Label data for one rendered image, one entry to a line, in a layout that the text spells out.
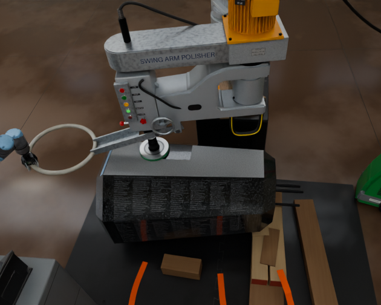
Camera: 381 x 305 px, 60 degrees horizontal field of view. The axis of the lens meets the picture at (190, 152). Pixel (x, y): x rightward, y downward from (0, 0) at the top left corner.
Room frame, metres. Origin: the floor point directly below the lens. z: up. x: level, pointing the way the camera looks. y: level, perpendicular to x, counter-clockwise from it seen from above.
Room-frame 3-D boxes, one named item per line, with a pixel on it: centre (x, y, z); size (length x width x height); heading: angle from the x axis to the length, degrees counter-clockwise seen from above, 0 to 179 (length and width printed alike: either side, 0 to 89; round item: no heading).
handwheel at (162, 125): (1.52, 0.15, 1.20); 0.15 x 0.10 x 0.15; 86
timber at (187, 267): (1.07, 0.18, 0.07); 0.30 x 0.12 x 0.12; 73
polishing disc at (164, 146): (1.65, 0.26, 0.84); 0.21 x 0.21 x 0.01
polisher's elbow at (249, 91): (1.61, -0.40, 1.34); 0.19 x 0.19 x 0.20
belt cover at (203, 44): (1.63, -0.09, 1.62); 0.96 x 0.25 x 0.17; 86
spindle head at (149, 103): (1.65, 0.18, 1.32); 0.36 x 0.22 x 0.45; 86
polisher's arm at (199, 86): (1.61, -0.13, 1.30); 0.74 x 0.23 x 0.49; 86
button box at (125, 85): (1.54, 0.33, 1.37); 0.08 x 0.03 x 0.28; 86
